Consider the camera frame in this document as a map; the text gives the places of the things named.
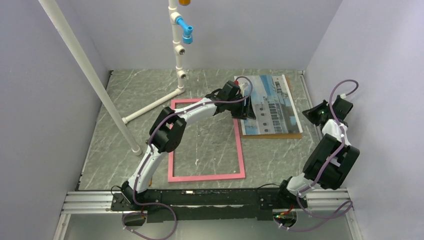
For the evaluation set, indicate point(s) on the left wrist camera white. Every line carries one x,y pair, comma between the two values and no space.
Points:
244,85

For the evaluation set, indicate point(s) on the building photo print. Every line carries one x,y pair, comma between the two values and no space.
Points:
275,106

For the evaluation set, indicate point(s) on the white pvc pipe structure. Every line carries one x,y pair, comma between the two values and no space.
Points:
65,31

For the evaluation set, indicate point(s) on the orange pipe nozzle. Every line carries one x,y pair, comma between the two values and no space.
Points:
184,2

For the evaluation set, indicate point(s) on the brown frame backing board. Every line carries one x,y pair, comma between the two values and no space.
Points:
271,136

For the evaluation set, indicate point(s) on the pink photo frame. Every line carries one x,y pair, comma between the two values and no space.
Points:
212,177

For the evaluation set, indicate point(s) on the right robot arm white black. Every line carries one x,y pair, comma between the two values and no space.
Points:
332,159

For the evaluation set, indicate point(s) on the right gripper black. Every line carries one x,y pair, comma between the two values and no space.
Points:
310,113

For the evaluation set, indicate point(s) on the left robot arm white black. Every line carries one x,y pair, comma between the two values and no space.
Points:
168,129

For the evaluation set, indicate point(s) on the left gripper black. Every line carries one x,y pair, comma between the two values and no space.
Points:
245,112

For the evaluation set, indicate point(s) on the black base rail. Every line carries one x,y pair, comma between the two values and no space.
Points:
260,203

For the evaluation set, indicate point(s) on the blue pipe nozzle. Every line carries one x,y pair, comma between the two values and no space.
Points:
187,30

